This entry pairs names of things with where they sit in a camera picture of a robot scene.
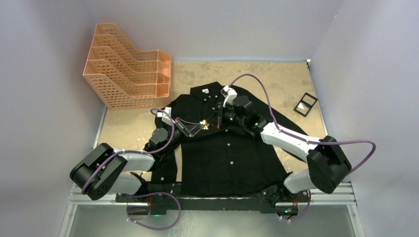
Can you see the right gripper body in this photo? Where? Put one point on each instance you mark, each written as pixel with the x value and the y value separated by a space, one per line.
pixel 227 115

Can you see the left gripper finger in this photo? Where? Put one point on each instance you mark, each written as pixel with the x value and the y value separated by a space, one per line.
pixel 188 124
pixel 195 129

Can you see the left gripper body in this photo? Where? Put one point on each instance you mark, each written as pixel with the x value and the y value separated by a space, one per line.
pixel 183 128

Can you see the gold leaf brooch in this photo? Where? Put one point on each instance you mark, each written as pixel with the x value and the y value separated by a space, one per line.
pixel 205 125

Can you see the black button-up shirt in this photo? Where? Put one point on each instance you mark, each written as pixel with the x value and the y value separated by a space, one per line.
pixel 224 161

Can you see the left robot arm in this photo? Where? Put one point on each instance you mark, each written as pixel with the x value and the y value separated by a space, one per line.
pixel 107 170

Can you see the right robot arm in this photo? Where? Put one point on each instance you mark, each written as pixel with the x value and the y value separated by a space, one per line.
pixel 309 162

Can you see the orange plastic file organizer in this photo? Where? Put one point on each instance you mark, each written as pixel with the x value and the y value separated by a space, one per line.
pixel 123 76

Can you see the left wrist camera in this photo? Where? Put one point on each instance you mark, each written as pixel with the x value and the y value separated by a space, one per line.
pixel 166 116

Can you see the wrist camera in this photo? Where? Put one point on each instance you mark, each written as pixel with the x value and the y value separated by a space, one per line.
pixel 166 116
pixel 229 95

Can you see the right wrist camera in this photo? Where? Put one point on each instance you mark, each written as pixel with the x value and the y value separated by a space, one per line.
pixel 229 95

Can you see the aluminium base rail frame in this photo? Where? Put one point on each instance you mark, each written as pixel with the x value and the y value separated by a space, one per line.
pixel 324 215

